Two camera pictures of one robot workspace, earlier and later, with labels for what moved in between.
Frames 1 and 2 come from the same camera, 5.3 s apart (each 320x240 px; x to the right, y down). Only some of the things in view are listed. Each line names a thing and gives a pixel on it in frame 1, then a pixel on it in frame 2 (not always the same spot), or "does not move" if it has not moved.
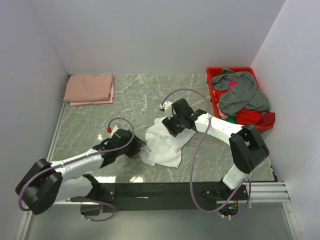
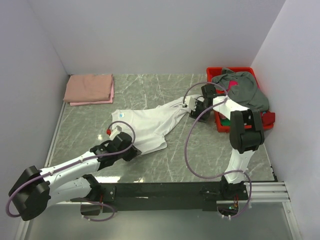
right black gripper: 168,124 -> 194,114
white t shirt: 162,148 -> 151,124
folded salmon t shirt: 89,87 does not move
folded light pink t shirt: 110,101 does not move
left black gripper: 136,144 does not move
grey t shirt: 242,93 does not move
